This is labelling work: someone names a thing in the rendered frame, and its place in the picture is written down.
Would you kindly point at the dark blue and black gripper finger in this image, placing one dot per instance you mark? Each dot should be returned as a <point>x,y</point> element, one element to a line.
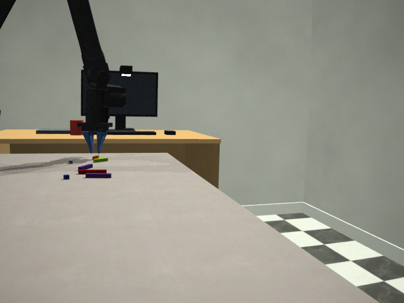
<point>89,137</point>
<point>100,139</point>

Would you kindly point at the purple rod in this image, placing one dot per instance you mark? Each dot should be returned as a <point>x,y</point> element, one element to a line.
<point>98,175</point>
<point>85,167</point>

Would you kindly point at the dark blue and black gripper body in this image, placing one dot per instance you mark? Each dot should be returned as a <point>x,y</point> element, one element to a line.
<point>95,119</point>

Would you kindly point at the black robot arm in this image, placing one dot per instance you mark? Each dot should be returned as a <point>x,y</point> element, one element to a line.
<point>95,66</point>

